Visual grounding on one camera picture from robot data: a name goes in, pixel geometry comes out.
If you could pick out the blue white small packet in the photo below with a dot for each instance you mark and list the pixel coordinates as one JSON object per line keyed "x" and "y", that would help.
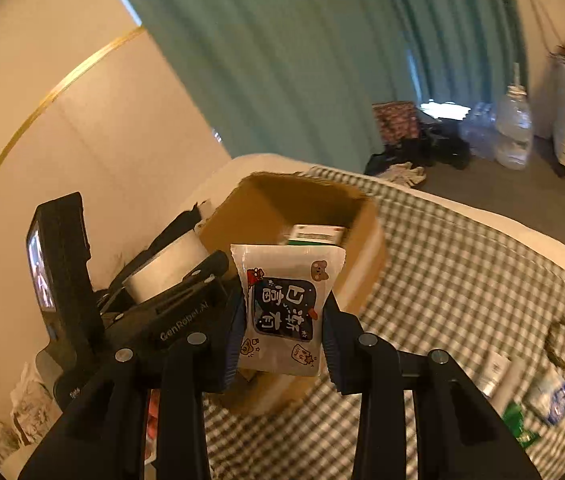
{"x": 546, "y": 396}

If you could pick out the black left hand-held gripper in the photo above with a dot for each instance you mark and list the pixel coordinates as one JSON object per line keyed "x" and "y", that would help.
{"x": 163, "y": 316}

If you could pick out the white snack packet black label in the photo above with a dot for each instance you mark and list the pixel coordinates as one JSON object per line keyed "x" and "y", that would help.
{"x": 285, "y": 288}

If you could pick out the green white medicine box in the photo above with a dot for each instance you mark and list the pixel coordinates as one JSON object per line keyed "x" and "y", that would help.
{"x": 313, "y": 234}

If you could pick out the checkered green grey cloth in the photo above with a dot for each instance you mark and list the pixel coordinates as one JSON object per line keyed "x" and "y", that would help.
{"x": 450, "y": 283}

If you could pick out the white sneakers pair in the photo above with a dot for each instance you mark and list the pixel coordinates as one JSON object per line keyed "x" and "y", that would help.
{"x": 404, "y": 174}

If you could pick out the brown cardboard box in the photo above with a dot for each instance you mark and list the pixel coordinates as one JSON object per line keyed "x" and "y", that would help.
{"x": 263, "y": 209}

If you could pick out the patterned dark red bag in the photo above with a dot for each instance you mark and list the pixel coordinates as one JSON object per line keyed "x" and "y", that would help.
{"x": 397, "y": 121}

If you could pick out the pack of water bottles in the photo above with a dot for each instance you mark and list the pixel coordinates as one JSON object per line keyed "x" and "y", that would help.
{"x": 479, "y": 131}

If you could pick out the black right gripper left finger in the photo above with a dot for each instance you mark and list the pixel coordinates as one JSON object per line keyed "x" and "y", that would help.
{"x": 102, "y": 433}

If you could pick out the teal curtain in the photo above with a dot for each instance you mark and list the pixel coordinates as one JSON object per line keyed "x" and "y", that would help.
{"x": 299, "y": 78}

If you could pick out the white mattress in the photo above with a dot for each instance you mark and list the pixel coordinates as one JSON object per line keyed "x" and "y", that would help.
{"x": 223, "y": 180}

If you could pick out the phone on black mount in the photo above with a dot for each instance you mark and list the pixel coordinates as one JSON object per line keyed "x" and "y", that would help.
{"x": 58, "y": 253}

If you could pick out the large clear water bottle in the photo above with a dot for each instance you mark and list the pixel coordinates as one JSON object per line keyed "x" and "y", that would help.
{"x": 514, "y": 125}

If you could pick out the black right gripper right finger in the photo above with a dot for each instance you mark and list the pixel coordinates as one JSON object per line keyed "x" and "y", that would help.
{"x": 458, "y": 433}

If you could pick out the white tape roll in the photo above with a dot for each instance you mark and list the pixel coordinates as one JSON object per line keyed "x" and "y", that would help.
{"x": 167, "y": 268}

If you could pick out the green small packet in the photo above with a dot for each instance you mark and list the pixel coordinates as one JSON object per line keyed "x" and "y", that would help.
{"x": 513, "y": 417}

